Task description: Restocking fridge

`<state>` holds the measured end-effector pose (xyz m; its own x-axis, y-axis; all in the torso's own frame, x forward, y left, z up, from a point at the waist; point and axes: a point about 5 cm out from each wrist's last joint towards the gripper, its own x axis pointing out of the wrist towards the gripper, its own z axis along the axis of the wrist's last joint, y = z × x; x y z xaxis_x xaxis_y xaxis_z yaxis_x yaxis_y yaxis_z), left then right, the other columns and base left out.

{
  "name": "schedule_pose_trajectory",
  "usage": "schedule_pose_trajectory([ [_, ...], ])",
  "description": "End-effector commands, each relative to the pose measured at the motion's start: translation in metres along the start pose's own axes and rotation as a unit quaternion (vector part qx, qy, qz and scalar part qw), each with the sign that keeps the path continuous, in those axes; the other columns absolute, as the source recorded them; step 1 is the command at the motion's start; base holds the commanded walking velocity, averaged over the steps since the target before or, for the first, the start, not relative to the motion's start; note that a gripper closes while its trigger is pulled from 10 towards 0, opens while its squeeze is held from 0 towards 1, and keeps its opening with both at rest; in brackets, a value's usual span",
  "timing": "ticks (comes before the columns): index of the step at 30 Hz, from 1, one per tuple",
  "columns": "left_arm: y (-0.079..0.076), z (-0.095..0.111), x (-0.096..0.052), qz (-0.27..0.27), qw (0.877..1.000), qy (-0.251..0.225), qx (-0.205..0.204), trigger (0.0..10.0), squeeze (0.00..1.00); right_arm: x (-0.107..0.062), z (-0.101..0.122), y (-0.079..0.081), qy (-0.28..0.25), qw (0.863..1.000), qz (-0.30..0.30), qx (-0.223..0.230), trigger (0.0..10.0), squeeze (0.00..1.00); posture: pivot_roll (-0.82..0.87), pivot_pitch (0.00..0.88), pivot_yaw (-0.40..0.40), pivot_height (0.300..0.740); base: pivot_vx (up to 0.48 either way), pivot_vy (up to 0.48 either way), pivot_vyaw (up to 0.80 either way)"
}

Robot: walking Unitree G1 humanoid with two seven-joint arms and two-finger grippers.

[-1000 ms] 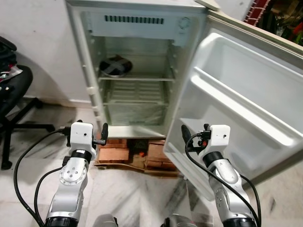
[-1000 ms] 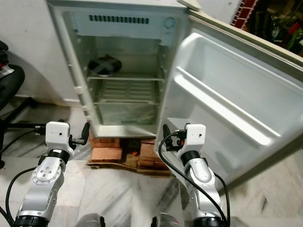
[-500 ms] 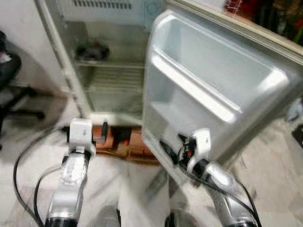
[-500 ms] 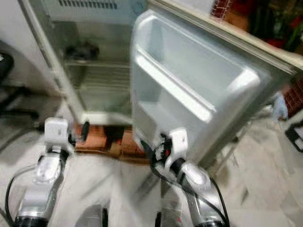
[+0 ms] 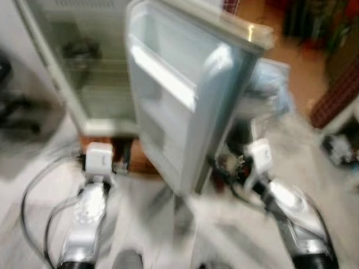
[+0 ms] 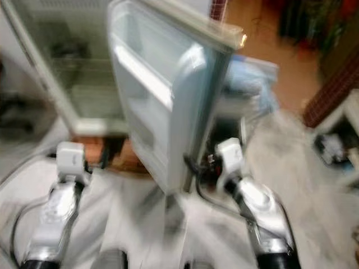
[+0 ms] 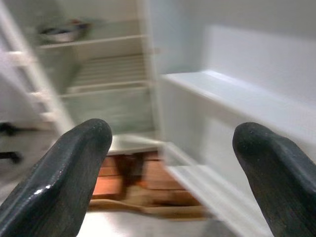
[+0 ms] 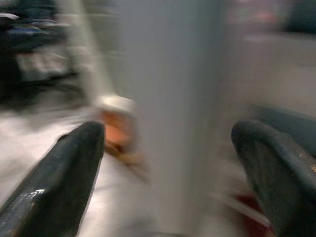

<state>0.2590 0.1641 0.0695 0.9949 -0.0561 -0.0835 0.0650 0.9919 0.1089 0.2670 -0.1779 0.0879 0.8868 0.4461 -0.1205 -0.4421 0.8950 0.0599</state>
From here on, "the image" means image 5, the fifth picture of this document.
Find grey fridge door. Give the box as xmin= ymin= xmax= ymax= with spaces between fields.
xmin=125 ymin=0 xmax=277 ymax=197

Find wooden fridge stand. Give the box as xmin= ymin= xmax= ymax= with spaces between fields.
xmin=79 ymin=134 xmax=164 ymax=175

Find white fridge cabinet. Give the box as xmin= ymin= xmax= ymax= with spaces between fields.
xmin=14 ymin=0 xmax=141 ymax=138

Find dark fridge food item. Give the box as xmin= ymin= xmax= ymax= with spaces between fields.
xmin=62 ymin=39 xmax=103 ymax=63

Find blue chair cushion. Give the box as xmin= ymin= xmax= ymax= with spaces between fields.
xmin=247 ymin=59 xmax=293 ymax=115

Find black and white floor object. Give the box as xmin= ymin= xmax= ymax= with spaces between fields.
xmin=322 ymin=133 xmax=357 ymax=169

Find dark cluttered items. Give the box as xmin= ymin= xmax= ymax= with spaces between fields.
xmin=279 ymin=0 xmax=359 ymax=52

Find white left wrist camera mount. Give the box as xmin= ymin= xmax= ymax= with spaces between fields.
xmin=84 ymin=142 xmax=116 ymax=176

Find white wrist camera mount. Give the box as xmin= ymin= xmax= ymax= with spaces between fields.
xmin=245 ymin=140 xmax=275 ymax=187
xmin=84 ymin=142 xmax=116 ymax=176

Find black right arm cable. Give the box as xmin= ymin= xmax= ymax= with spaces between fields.
xmin=206 ymin=156 xmax=271 ymax=215

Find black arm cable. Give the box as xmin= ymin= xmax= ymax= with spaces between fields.
xmin=43 ymin=197 xmax=82 ymax=267
xmin=206 ymin=156 xmax=271 ymax=215
xmin=20 ymin=156 xmax=86 ymax=269

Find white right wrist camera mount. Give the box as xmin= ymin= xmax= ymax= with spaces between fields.
xmin=245 ymin=140 xmax=275 ymax=187

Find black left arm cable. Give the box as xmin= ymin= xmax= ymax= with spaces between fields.
xmin=20 ymin=156 xmax=86 ymax=269
xmin=43 ymin=197 xmax=82 ymax=267

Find white door shelf rail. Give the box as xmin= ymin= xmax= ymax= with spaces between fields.
xmin=128 ymin=38 xmax=198 ymax=111

